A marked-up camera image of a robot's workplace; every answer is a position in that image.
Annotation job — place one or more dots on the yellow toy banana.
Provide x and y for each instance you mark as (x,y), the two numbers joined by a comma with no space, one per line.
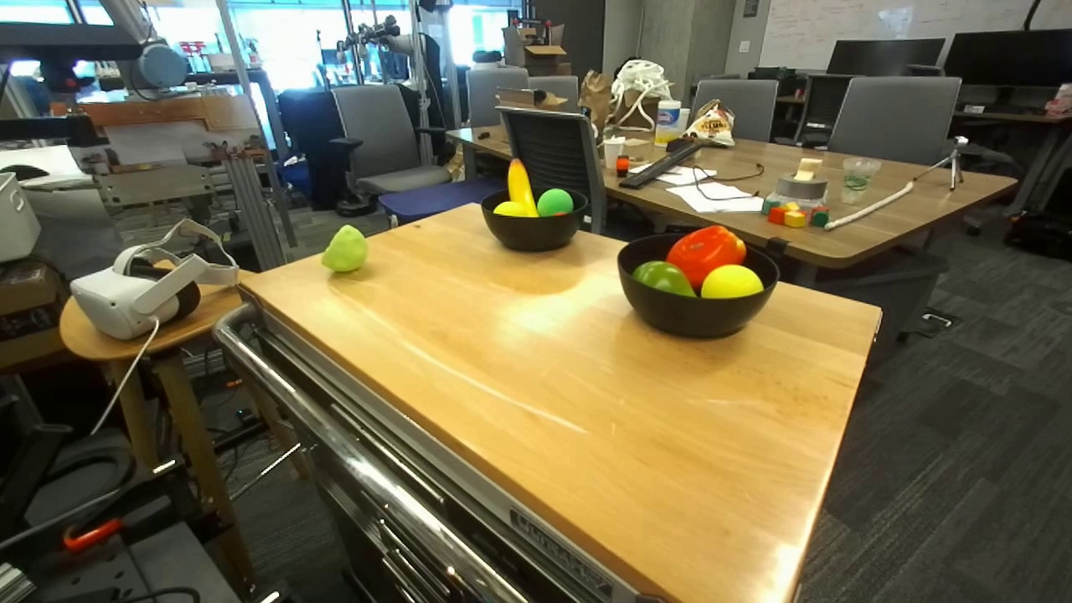
(520,188)

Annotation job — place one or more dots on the light green bumpy fruit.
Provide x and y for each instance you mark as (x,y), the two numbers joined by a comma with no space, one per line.
(347,253)

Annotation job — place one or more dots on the yellow toy lemon ball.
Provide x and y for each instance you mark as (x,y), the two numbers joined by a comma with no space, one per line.
(510,209)

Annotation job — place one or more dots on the black bowl with banana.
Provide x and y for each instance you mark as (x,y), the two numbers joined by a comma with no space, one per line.
(526,233)

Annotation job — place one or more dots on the green toy ball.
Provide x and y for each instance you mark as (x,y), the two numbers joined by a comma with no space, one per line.
(553,201)

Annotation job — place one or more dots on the green toy lime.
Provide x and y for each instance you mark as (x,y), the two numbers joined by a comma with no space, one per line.
(664,280)

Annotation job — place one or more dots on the black bowl with pepper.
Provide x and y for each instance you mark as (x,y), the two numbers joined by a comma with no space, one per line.
(693,316)

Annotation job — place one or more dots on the black mesh office chair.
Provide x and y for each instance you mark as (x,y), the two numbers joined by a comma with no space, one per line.
(562,153)

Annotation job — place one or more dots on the red orange toy pepper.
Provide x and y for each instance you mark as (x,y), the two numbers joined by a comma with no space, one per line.
(705,249)

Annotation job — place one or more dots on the yellow green toy apple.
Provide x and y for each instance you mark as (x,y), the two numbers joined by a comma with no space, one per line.
(731,284)

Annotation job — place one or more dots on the white paper sheets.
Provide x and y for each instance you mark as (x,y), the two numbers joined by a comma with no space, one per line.
(708,196)

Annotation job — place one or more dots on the grey office chair left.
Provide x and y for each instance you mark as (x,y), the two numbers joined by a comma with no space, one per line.
(379,146)

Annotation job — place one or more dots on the grey office chair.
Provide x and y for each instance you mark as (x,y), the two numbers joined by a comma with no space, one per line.
(379,146)
(896,119)

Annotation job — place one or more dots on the colourful toy blocks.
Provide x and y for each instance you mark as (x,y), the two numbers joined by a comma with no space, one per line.
(797,215)

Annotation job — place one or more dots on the wooden office desk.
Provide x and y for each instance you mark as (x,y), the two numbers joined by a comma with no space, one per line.
(771,193)

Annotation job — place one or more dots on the clear plastic container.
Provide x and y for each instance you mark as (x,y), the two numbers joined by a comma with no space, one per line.
(859,172)

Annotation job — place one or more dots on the white VR headset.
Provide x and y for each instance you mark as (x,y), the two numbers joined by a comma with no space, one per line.
(153,286)

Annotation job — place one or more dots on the white stick on desk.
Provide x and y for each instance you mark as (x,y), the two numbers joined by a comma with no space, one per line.
(851,211)

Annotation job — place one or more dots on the grey office chair right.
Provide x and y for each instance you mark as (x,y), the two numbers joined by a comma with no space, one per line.
(896,119)

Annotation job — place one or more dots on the round wooden stool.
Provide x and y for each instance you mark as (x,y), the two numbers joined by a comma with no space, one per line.
(163,356)

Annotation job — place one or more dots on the black computer monitor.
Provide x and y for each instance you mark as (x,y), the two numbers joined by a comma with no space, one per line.
(1014,57)

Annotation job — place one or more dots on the silver cart handle bar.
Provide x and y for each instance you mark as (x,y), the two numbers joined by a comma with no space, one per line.
(393,535)

